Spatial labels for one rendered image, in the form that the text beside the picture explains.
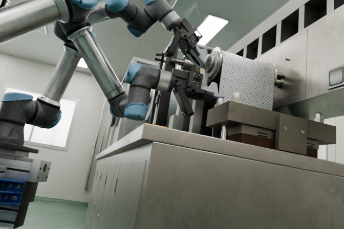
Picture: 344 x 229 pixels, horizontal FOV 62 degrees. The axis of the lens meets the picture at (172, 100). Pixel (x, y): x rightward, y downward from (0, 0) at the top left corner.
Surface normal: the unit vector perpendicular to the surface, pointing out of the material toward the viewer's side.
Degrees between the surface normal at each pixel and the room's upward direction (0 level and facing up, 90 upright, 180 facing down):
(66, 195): 90
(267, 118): 90
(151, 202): 90
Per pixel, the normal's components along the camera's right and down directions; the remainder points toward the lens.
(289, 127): 0.29, -0.22
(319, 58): -0.94, -0.22
